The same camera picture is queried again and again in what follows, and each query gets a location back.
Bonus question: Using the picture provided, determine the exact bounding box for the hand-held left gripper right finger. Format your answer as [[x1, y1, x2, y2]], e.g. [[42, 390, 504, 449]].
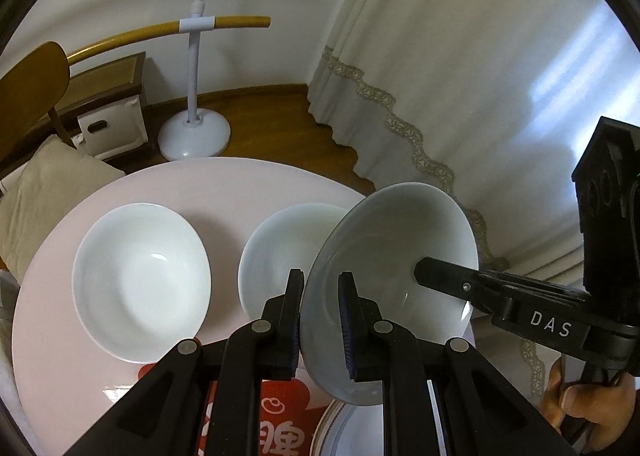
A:
[[337, 272, 576, 456]]

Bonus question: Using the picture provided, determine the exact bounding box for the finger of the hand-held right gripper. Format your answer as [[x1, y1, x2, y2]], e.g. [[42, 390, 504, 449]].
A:
[[414, 256, 592, 353]]

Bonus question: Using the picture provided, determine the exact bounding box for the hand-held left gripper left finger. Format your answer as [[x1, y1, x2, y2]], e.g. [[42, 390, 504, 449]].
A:
[[65, 268, 306, 456]]

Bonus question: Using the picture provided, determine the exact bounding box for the white bowl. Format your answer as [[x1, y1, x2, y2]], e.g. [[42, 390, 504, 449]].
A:
[[237, 202, 351, 324], [300, 182, 478, 408], [71, 202, 212, 363]]

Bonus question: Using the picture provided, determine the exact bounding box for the white plate with grey rim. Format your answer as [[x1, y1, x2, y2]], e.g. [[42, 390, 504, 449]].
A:
[[312, 398, 388, 456]]

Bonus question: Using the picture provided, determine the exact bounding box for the person's right hand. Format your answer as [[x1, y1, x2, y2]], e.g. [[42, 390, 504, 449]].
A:
[[542, 363, 640, 452]]

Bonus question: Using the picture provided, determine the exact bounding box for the round table pink cloth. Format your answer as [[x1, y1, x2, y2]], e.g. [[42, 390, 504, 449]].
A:
[[11, 157, 381, 456]]

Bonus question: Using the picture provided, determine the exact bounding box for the cream curtain with lace trim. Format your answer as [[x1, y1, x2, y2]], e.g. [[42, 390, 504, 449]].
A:
[[306, 0, 640, 387]]

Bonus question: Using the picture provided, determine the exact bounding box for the beige storage box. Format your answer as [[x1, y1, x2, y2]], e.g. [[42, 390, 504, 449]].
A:
[[77, 95, 148, 159]]

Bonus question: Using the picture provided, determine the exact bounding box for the beige seat cushion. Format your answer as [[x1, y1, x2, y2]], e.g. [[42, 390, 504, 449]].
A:
[[0, 135, 126, 277]]

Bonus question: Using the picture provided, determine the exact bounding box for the dark wooden cabinet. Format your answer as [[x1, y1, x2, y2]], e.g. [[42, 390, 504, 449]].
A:
[[52, 52, 151, 157]]

